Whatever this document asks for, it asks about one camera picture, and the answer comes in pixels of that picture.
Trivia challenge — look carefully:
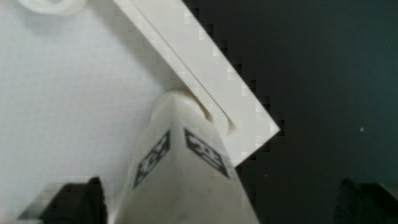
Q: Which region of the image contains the white desk top tray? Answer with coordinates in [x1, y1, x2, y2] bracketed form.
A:
[0, 0, 279, 224]

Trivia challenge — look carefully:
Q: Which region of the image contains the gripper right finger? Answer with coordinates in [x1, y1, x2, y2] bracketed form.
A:
[334, 179, 398, 224]

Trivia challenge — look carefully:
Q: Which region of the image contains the white desk leg with tag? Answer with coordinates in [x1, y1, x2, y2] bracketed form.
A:
[114, 90, 260, 224]

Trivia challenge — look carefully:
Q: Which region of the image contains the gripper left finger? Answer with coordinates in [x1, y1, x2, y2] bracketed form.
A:
[16, 176, 112, 224]

